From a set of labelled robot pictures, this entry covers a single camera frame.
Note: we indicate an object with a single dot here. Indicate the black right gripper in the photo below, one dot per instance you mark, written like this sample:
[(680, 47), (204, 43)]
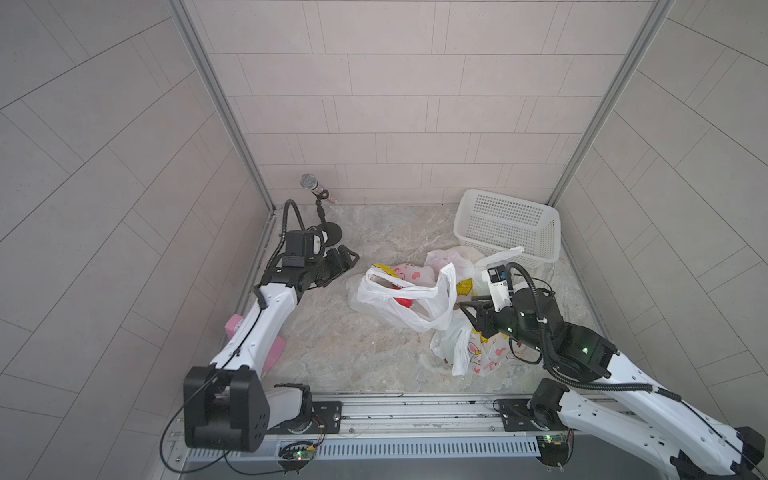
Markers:
[(483, 311)]

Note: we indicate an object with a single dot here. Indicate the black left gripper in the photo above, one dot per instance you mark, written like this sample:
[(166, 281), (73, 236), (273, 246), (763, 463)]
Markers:
[(337, 268)]

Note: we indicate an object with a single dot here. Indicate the pink translucent plastic bag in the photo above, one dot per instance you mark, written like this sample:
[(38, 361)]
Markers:
[(462, 258)]

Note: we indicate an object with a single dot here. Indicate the white translucent plastic bag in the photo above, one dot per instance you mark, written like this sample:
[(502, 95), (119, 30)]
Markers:
[(373, 294)]

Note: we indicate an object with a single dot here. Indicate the red apple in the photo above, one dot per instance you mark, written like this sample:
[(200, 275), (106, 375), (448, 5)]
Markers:
[(407, 303)]

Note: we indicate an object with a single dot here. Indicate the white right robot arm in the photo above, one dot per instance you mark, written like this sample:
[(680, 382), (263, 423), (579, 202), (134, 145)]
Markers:
[(594, 388)]

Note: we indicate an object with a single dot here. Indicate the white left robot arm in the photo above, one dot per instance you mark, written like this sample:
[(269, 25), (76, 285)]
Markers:
[(226, 407)]

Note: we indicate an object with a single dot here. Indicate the cartoon printed plastic bag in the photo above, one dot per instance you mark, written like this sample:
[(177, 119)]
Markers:
[(464, 351)]

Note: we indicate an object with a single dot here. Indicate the silver microphone on black stand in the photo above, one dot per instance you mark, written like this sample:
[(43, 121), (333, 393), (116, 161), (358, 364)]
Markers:
[(333, 232)]

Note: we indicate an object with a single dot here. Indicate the white perforated plastic basket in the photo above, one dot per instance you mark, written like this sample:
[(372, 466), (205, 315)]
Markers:
[(492, 223)]

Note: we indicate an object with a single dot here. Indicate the pink box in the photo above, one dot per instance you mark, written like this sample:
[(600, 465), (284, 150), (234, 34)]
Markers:
[(251, 344)]

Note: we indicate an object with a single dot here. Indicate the left green circuit board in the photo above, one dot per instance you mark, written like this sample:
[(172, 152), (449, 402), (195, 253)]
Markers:
[(299, 451)]

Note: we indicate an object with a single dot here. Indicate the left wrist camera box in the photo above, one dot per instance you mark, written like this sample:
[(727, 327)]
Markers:
[(302, 247)]

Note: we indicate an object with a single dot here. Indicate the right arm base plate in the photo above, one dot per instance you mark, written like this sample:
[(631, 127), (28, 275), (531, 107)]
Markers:
[(518, 416)]

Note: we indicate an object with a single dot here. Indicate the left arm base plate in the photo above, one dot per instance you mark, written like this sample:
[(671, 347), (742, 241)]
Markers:
[(322, 417)]

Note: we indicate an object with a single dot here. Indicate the aluminium mounting rail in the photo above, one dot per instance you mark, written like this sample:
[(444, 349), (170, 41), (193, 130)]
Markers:
[(398, 414)]

